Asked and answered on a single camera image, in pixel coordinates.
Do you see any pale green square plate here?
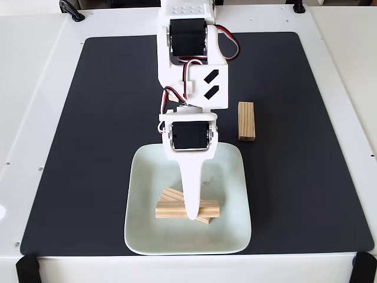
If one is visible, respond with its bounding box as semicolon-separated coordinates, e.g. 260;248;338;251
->
123;142;253;256

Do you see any black rubber mat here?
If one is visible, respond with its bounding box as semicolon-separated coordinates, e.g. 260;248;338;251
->
19;31;375;256

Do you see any red black white servo cable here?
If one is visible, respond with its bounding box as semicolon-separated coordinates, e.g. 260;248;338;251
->
157;85;185;135
216;25;242;63

